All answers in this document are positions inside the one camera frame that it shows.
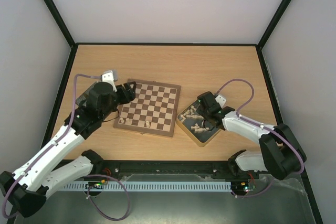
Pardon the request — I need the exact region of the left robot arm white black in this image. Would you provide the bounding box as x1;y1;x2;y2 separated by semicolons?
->
1;81;137;219

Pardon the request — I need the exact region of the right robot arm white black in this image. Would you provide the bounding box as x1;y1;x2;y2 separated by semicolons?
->
197;92;307;180

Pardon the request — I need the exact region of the gold tin with light pieces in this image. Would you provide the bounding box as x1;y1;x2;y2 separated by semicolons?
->
176;100;220;147

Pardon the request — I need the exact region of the wooden chess board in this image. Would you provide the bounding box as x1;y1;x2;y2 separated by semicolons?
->
113;79;181;137

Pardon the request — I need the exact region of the silver tin with dark pieces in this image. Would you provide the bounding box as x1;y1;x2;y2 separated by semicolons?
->
76;82;96;106

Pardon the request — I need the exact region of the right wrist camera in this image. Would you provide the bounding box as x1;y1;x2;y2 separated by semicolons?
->
215;94;226;104

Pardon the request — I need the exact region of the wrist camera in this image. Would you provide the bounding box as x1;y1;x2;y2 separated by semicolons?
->
215;94;226;104
101;69;118;82

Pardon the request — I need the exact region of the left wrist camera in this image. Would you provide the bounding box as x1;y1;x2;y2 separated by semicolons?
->
101;69;118;82

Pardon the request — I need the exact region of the black aluminium frame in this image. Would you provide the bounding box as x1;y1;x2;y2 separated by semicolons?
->
5;0;325;224

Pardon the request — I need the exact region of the light blue cable duct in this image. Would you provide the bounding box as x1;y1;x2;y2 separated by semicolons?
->
56;180;233;193

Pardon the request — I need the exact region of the purple cable loop front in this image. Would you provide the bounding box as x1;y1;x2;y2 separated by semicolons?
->
85;174;131;221

